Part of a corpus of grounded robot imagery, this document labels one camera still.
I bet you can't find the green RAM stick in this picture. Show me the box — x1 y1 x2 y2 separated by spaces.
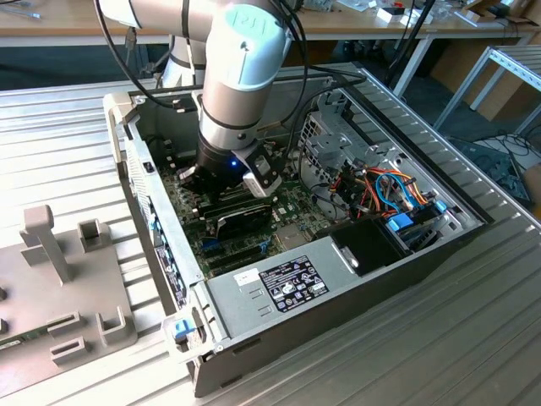
0 328 50 353
201 192 275 220

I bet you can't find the graphics card with black cooler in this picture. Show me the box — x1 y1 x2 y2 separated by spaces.
210 205 275 243

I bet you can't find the green motherboard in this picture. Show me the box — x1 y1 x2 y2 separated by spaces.
159 141 354 281

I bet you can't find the black expansion slot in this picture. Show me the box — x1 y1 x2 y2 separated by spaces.
210 252 267 277
205 244 263 266

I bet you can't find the silver chipset heatsink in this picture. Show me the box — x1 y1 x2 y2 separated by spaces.
275 225 310 254

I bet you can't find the silver metal disk bay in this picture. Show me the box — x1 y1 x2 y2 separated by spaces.
295 78 409 189

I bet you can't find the grey power supply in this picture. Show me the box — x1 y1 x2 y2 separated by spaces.
204 234 365 342

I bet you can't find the blue case latch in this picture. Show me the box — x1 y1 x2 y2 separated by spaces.
172 320 194 344

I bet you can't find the blue disk carrier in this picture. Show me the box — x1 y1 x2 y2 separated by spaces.
383 198 450 255

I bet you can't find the open PC case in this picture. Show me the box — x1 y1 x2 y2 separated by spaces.
103 70 495 398

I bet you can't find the grey parts rack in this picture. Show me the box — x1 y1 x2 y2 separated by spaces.
0 205 139 388

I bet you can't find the small white box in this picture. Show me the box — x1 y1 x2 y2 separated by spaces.
375 8 407 25

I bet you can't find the black stand pole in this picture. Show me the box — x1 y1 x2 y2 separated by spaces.
382 0 436 92

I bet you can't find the brown cardboard box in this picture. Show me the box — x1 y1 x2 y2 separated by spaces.
520 163 541 209
476 78 541 123
429 40 491 94

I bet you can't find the long wooden desk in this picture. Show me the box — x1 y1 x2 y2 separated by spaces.
0 0 541 47

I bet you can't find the open flat cardboard box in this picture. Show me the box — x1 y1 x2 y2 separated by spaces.
454 0 533 26

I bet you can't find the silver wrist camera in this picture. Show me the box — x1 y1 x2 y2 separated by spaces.
241 147 283 199

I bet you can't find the black camera bracket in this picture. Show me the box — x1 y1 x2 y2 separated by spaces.
244 145 283 189

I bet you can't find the thin black cable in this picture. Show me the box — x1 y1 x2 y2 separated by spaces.
93 0 199 112

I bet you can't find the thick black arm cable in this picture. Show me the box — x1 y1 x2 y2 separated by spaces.
270 0 369 157

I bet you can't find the multicolour power wire bundle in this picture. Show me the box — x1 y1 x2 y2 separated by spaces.
329 167 430 219

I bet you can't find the blue data wire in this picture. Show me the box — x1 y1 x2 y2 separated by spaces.
374 171 418 212

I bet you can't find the aluminium profile frame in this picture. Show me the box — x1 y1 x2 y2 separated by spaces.
433 44 541 139

